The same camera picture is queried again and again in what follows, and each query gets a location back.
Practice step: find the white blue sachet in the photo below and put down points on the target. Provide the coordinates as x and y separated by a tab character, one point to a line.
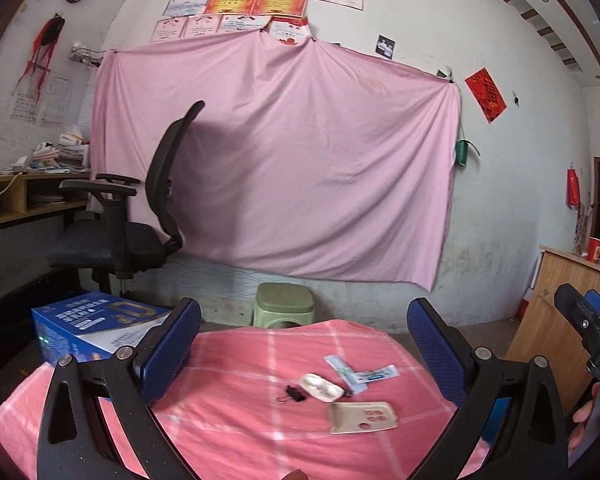
380	374

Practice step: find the red cup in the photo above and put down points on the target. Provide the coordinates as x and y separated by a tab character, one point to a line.
595	250

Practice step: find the red hanging ornament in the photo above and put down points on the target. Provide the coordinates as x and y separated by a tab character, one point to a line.
573	187

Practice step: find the pink wall sheet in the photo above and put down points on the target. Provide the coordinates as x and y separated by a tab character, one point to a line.
305	160

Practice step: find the wall calendar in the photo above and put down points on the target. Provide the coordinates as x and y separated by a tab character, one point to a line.
52	105

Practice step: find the person's right hand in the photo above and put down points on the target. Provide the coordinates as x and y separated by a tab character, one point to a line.
582	412

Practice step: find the black office chair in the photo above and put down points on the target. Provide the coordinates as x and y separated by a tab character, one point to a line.
105	250

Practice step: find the black binder clip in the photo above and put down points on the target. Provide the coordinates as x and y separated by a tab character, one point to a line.
292	394

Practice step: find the group of wall certificates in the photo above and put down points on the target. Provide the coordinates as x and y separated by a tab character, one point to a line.
260	0

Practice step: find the wall photo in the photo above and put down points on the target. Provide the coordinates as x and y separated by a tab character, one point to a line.
385	46

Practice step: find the red paper wall decoration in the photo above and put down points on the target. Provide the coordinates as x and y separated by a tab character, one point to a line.
486	94

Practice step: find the light blue sachet strip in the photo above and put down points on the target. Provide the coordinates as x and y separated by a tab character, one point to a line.
340	367

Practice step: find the wooden cabinet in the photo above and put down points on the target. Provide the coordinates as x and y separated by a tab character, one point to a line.
540	310

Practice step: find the green wall holder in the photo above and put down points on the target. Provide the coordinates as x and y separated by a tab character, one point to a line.
462	152

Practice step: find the red tassel ornament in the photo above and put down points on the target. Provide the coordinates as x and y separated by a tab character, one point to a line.
42	45

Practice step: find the green plastic stool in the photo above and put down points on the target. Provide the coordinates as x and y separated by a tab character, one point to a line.
282	300

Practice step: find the white tissue box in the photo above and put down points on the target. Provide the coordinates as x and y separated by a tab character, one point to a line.
72	136

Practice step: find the stack of books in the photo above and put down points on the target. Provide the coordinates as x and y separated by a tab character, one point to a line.
65	157

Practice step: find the small dark wall card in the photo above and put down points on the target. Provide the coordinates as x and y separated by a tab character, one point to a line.
445	74

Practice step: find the wooden desk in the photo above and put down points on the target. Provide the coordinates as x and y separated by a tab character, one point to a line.
15	220

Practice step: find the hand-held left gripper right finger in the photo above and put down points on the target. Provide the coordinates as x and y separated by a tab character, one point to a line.
435	350

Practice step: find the pink checked bedcover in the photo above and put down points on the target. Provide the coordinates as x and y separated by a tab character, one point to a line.
260	435

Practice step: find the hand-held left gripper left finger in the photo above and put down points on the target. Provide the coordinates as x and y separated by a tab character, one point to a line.
172	345

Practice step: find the black wall hook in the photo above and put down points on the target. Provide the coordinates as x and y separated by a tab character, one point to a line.
516	99

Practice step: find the beige phone case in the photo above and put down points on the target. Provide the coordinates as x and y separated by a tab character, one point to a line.
350	419

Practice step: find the white earbud case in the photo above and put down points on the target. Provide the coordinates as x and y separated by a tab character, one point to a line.
320	387

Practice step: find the blue cardboard box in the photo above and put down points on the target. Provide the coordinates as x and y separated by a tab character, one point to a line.
80	330

